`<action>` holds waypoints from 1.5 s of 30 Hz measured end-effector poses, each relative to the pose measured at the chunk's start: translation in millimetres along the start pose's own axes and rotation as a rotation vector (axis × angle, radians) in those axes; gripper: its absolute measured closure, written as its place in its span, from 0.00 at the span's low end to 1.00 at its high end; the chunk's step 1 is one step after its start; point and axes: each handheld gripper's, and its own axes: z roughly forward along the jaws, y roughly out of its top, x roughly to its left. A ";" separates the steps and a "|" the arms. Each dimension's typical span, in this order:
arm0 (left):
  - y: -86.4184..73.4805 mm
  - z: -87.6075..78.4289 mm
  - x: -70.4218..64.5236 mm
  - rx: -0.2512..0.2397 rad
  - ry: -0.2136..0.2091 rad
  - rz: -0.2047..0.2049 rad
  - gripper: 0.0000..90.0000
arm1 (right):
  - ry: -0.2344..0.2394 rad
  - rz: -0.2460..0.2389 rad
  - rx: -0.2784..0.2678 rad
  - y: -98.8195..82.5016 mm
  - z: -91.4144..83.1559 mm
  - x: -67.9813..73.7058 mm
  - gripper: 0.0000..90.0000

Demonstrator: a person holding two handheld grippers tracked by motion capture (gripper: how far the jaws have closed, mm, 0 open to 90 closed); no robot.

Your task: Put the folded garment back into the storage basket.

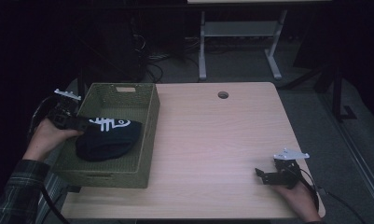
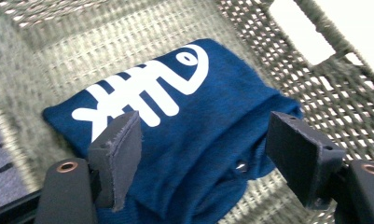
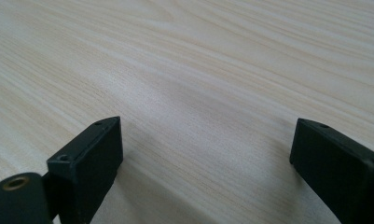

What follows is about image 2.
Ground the olive green mesh basket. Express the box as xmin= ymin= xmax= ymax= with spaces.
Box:
xmin=0 ymin=0 xmax=374 ymax=224

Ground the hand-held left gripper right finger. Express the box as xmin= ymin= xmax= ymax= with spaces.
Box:
xmin=265 ymin=110 xmax=347 ymax=210

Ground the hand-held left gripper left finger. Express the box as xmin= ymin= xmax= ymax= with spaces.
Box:
xmin=88 ymin=110 xmax=143 ymax=213

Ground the blue knit garment fishbone print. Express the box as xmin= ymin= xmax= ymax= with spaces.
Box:
xmin=42 ymin=37 xmax=304 ymax=224

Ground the grey cloth with black print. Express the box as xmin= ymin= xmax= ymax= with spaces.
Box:
xmin=0 ymin=114 xmax=32 ymax=214

